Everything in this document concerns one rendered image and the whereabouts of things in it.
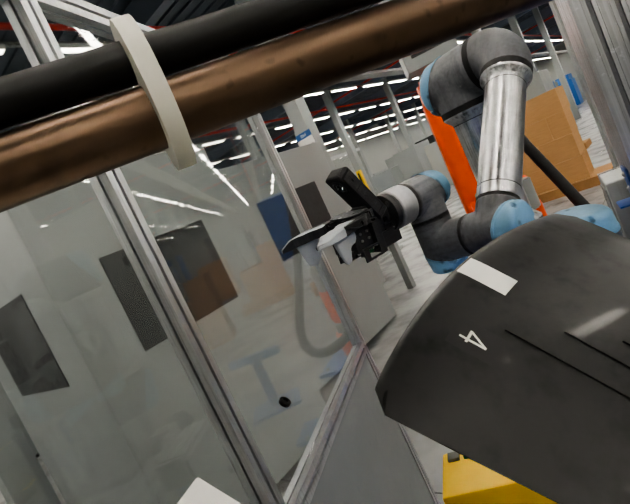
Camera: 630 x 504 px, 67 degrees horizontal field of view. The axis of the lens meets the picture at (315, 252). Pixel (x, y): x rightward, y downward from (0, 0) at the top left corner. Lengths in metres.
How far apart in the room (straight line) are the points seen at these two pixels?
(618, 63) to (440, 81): 0.36
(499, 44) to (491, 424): 0.86
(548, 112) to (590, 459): 8.12
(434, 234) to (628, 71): 0.55
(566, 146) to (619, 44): 7.16
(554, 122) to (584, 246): 8.02
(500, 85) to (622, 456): 0.80
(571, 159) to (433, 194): 7.51
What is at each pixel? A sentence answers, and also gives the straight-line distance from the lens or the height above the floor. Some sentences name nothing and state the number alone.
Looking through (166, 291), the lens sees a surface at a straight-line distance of 0.85.
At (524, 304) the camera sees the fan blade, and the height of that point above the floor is 1.40.
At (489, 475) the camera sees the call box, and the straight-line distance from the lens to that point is 0.75.
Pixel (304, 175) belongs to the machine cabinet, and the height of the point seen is 1.81.
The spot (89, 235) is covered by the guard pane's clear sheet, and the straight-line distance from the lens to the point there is 0.80.
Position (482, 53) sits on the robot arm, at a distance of 1.05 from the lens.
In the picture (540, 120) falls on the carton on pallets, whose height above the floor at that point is 1.23.
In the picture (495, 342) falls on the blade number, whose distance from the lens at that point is 0.28.
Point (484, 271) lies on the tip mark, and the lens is 0.31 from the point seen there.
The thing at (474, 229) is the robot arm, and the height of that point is 1.35.
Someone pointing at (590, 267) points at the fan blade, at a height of 1.40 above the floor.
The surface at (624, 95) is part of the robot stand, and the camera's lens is 1.24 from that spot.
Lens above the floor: 1.50
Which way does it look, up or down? 5 degrees down
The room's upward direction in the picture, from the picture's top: 25 degrees counter-clockwise
